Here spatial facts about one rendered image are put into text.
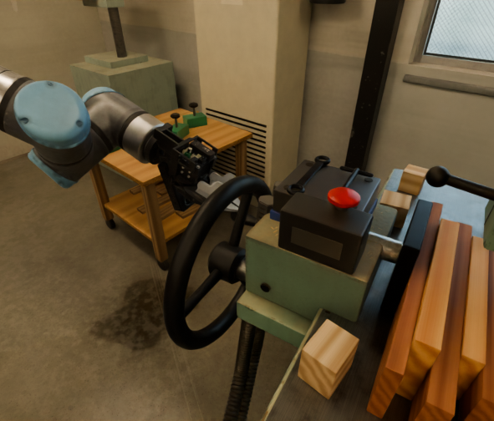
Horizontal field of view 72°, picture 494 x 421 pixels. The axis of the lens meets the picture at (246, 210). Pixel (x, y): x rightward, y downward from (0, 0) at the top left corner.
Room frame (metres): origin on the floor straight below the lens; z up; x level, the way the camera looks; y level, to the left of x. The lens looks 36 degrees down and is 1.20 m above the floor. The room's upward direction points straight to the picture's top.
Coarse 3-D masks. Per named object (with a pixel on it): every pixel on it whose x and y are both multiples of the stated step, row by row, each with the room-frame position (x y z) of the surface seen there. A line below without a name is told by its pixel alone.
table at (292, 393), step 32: (448, 192) 0.46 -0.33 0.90; (480, 224) 0.38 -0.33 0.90; (384, 288) 0.26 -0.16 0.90; (256, 320) 0.25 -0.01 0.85; (288, 320) 0.24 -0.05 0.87; (320, 320) 0.22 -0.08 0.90; (384, 320) 0.22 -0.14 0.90; (288, 384) 0.15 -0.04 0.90; (352, 384) 0.15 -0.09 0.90; (288, 416) 0.13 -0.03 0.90; (320, 416) 0.13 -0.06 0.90; (352, 416) 0.13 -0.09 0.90; (384, 416) 0.13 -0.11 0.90
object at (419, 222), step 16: (416, 208) 0.29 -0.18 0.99; (416, 224) 0.26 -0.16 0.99; (384, 240) 0.27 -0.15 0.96; (416, 240) 0.23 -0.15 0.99; (384, 256) 0.26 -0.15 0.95; (400, 256) 0.23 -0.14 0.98; (416, 256) 0.22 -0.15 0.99; (400, 272) 0.22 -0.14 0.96; (400, 288) 0.22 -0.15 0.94; (384, 304) 0.23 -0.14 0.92
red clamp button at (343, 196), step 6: (330, 192) 0.27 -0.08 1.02; (336, 192) 0.27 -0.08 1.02; (342, 192) 0.27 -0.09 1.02; (348, 192) 0.27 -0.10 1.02; (354, 192) 0.27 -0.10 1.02; (330, 198) 0.26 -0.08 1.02; (336, 198) 0.26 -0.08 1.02; (342, 198) 0.26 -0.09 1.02; (348, 198) 0.26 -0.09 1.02; (354, 198) 0.26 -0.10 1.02; (336, 204) 0.26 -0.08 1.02; (342, 204) 0.25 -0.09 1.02; (348, 204) 0.25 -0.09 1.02; (354, 204) 0.25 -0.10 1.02
